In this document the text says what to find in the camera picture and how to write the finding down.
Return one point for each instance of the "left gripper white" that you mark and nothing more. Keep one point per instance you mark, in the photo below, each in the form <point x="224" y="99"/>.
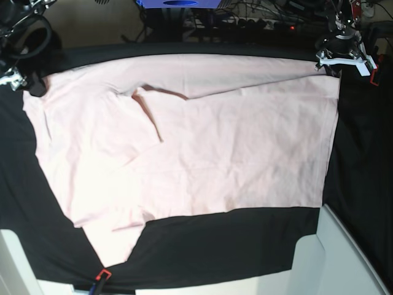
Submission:
<point x="356" y="56"/>

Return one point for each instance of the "white frame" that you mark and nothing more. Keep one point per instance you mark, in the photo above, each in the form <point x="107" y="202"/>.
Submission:
<point x="17" y="276"/>
<point x="330" y="262"/>

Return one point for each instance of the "black power strip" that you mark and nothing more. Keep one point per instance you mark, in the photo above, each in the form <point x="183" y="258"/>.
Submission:
<point x="240" y="23"/>

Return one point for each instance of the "red clamp at bottom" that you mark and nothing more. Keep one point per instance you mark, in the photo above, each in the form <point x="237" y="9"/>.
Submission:
<point x="100" y="281"/>

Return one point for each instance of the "red clamp at right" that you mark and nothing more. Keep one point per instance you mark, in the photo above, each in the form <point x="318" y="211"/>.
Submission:
<point x="376" y="73"/>

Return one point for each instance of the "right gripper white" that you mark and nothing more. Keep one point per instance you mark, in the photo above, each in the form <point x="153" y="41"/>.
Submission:
<point x="35" y="85"/>

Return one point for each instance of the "light pink T-shirt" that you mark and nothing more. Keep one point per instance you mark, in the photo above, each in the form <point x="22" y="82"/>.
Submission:
<point x="126" y="142"/>

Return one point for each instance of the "white frame left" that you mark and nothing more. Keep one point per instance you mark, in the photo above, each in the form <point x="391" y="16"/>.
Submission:
<point x="17" y="276"/>

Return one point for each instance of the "red clamp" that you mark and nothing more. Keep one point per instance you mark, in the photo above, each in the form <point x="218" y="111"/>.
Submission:
<point x="376" y="73"/>
<point x="100" y="281"/>

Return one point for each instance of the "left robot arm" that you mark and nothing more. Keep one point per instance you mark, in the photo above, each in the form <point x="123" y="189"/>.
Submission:
<point x="343" y="44"/>

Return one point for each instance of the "white frame right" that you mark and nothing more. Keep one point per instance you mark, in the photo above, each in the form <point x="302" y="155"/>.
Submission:
<point x="330" y="262"/>

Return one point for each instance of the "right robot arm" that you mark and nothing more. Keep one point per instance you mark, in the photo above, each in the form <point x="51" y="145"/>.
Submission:
<point x="27" y="38"/>

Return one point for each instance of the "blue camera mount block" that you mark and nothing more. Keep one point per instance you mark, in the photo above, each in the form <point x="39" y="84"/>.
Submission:
<point x="203" y="4"/>

